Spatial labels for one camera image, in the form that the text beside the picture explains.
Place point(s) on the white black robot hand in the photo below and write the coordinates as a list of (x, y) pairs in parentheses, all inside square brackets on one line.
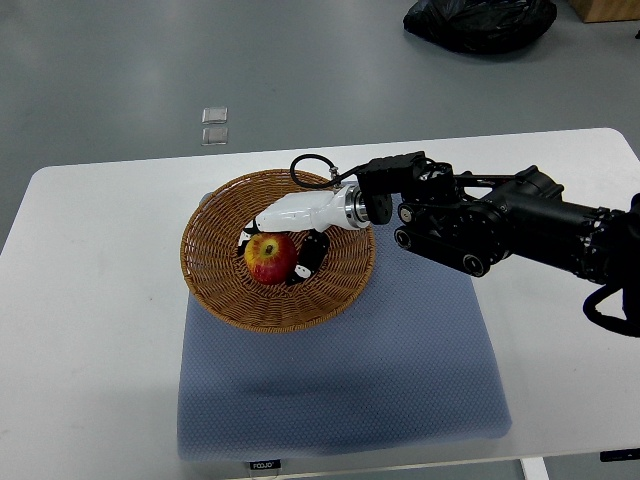
[(312, 212)]

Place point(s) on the red yellow apple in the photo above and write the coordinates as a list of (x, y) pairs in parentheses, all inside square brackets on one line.
[(270, 258)]

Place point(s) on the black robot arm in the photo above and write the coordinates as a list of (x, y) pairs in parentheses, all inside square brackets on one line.
[(470, 222)]

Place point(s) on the round wicker basket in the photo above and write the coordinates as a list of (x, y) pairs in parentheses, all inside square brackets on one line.
[(220, 282)]

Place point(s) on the lower metal floor plate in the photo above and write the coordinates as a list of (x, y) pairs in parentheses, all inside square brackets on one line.
[(214, 136)]

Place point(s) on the metal floor plate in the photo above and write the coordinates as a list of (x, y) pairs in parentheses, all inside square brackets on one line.
[(214, 136), (214, 115)]

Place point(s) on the upper metal floor plate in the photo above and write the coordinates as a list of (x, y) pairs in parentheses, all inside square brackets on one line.
[(214, 115)]

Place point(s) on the blue grey textured mat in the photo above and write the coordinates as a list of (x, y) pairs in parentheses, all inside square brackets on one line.
[(409, 362)]

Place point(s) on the black plastic garbage bag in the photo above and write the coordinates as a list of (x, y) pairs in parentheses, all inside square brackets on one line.
[(480, 27)]

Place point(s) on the white table leg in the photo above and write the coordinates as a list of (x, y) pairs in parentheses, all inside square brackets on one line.
[(534, 468)]

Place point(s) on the wooden box corner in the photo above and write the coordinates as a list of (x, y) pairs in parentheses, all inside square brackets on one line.
[(598, 11)]

